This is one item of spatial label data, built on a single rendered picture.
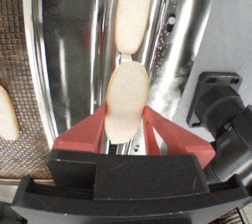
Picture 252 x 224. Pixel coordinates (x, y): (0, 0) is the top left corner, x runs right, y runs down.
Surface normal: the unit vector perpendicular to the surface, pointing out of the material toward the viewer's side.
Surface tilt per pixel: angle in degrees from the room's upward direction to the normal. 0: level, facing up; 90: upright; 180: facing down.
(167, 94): 0
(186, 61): 0
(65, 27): 0
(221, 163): 75
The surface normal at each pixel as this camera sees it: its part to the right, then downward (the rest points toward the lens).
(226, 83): 0.05, 0.56
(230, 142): -0.93, -0.30
